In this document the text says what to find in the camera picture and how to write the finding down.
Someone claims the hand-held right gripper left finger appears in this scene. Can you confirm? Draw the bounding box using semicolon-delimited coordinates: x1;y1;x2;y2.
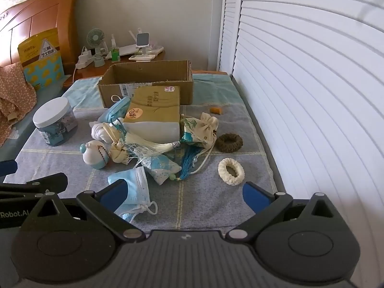
18;179;145;242

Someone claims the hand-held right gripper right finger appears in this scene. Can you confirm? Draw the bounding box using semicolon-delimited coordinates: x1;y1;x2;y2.
226;182;347;243

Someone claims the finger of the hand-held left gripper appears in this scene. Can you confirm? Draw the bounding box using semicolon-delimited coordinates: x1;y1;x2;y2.
0;172;68;201
0;160;18;177

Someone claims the egg-shaped toy with chain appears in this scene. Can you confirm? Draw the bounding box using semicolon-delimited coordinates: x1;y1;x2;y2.
79;140;111;170

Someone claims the light blue sachet with tassel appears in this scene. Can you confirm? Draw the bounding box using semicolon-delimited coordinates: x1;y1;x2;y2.
140;145;200;187

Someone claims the cream printed drawstring pouch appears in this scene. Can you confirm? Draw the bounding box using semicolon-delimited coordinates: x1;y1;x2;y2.
179;112;219;156

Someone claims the brown cardboard box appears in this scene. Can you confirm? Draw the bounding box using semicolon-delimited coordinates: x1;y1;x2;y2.
97;60;194;108

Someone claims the teal bed sheet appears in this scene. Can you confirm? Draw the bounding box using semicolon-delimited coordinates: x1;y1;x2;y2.
0;87;65;162

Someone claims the cream knotted sachet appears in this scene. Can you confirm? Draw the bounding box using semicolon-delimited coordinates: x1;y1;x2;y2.
103;122;128;143
109;140;132;165

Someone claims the cream hair scrunchie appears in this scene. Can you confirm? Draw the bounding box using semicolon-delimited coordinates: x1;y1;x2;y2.
218;157;245;186

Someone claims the white tassel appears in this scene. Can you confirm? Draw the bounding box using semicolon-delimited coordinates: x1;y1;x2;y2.
120;132;182;168

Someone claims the brown hair scrunchie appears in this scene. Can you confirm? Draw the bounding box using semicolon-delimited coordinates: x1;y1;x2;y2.
216;133;243;152

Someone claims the orange dotted cloth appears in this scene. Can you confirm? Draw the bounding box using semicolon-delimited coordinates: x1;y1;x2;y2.
0;62;38;147

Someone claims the light blue face mask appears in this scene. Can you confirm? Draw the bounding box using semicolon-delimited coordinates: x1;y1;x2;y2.
100;95;132;124

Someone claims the yellow-green gift box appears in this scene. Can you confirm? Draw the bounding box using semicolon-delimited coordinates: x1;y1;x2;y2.
123;85;182;144

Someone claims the wooden nightstand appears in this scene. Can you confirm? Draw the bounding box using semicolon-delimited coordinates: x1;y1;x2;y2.
63;49;166;89

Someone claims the white louvered door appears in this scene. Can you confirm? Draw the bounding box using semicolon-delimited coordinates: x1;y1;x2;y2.
216;0;244;77
232;0;384;276

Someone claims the yellow snack bag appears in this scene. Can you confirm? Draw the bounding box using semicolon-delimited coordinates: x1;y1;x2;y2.
17;28;65;89

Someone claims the white power strip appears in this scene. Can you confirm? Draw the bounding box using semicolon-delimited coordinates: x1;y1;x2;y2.
76;46;95;69

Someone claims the white router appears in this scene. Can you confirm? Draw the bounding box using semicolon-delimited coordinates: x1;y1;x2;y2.
112;30;145;57

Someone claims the small green desk fan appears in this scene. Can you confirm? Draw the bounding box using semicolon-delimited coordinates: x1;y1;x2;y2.
87;28;109;55

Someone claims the wooden headboard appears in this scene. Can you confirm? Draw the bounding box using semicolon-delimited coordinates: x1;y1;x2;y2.
0;0;82;72

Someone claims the wooden table frame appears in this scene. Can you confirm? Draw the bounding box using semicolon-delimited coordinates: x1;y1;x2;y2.
192;70;230;76

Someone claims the white camera on stand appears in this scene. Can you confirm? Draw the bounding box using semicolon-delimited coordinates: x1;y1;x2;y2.
136;28;151;54

